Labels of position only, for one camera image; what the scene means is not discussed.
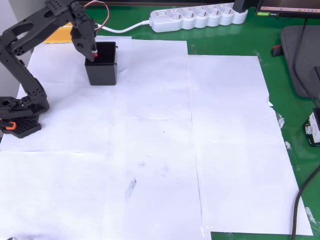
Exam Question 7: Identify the yellow cardboard box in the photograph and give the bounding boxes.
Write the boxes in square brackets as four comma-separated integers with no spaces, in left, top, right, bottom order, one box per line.
[44,21,75,45]

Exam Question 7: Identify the black square container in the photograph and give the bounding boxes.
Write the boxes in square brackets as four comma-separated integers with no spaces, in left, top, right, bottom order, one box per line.
[84,41,119,87]

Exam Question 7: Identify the orange clamp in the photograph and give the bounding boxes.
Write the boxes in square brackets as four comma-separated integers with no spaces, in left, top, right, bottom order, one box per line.
[0,119,17,131]

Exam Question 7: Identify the white power strip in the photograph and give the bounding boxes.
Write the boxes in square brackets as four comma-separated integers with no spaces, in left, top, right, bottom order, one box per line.
[149,3,249,34]

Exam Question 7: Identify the white paper sheet cover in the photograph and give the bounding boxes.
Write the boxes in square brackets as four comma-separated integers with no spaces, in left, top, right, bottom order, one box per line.
[0,34,315,240]

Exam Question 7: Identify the black plug adapter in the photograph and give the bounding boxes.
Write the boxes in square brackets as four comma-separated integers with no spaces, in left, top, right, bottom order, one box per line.
[233,0,250,14]

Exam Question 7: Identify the green desk mat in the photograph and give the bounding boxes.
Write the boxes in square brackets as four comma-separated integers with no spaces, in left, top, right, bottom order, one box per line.
[47,2,320,240]

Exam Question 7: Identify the red black tag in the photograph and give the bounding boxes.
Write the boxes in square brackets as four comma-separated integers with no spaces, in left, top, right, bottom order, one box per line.
[271,44,285,57]

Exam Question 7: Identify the black monitor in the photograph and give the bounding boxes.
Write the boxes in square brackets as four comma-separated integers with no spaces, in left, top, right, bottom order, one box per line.
[254,0,320,20]

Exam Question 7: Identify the grey laptop sleeve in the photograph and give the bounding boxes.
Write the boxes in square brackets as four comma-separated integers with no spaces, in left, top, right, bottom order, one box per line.
[279,24,320,100]

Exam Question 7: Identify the small black labelled device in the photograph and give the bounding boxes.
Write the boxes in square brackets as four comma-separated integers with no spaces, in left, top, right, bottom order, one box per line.
[302,107,320,148]

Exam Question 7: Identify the red servo wire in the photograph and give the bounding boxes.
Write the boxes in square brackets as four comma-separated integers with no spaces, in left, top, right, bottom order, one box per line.
[83,1,111,32]

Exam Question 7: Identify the white power cable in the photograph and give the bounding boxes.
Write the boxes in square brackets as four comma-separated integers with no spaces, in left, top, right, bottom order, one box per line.
[95,19,152,34]

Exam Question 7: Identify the black monitor cable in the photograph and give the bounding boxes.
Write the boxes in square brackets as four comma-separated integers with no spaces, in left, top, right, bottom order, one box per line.
[292,17,320,109]

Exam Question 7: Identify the thick black cable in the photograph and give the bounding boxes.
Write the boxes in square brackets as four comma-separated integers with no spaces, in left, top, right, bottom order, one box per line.
[290,164,320,240]

